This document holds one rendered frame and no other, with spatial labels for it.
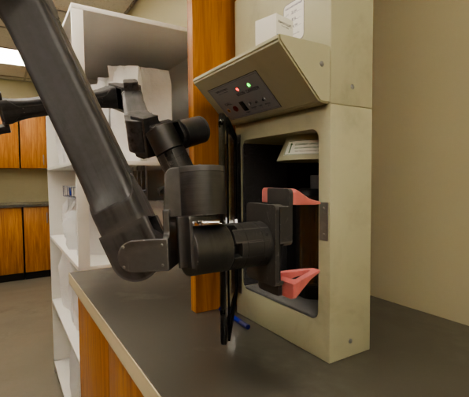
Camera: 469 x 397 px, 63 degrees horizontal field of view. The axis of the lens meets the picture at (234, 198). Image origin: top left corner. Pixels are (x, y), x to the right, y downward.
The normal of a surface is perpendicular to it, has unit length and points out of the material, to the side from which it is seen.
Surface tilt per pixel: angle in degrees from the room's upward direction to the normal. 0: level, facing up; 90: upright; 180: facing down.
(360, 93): 90
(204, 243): 69
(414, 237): 90
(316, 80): 90
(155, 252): 85
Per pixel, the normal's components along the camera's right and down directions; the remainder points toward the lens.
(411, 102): -0.85, 0.04
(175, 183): -0.01, -0.04
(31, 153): 0.52, 0.04
